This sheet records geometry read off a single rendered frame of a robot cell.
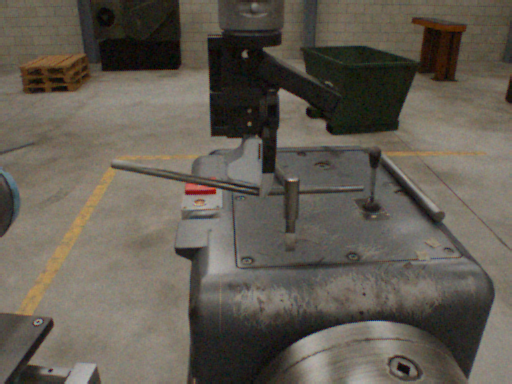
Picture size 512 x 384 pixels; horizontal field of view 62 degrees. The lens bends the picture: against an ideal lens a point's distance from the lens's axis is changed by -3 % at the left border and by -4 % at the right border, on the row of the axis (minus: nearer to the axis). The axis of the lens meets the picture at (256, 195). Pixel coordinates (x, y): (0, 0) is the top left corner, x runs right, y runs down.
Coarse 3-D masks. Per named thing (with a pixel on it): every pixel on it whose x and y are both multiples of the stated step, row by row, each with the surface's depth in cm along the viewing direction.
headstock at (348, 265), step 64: (384, 192) 86; (256, 256) 66; (320, 256) 66; (384, 256) 66; (448, 256) 66; (192, 320) 59; (256, 320) 59; (320, 320) 60; (384, 320) 61; (448, 320) 62
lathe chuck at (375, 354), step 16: (336, 352) 52; (352, 352) 52; (368, 352) 51; (384, 352) 51; (400, 352) 51; (416, 352) 52; (432, 352) 53; (304, 368) 52; (320, 368) 51; (336, 368) 50; (352, 368) 50; (368, 368) 49; (384, 368) 49; (416, 368) 50; (432, 368) 50; (448, 368) 52
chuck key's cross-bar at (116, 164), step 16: (112, 160) 55; (160, 176) 57; (176, 176) 57; (192, 176) 57; (240, 192) 58; (256, 192) 59; (272, 192) 59; (304, 192) 59; (320, 192) 59; (336, 192) 60; (352, 192) 60
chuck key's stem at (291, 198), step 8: (288, 176) 59; (296, 176) 58; (288, 184) 58; (296, 184) 58; (288, 192) 59; (296, 192) 59; (288, 200) 59; (296, 200) 59; (288, 208) 60; (296, 208) 60; (288, 216) 60; (296, 216) 60; (288, 224) 61; (288, 232) 62; (288, 240) 62; (288, 248) 63
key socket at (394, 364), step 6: (390, 360) 50; (396, 360) 50; (402, 360) 50; (390, 366) 49; (396, 366) 49; (402, 366) 50; (408, 366) 50; (414, 366) 50; (396, 372) 49; (402, 372) 50; (408, 372) 50; (414, 372) 49; (408, 378) 48; (414, 378) 48
